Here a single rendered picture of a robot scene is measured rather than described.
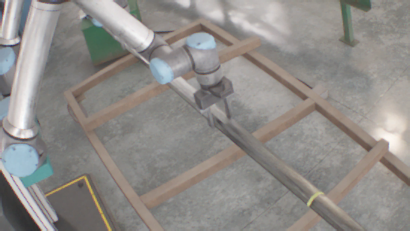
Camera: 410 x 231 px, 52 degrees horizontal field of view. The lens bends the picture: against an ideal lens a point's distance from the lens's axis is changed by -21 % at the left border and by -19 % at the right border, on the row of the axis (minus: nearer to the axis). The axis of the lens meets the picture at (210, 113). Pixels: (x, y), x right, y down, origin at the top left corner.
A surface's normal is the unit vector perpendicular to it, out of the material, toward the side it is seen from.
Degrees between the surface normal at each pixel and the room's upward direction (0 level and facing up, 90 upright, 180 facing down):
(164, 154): 0
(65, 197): 0
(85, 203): 0
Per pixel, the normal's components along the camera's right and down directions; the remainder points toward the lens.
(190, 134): -0.20, -0.75
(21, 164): 0.43, 0.57
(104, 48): 0.20, 0.59
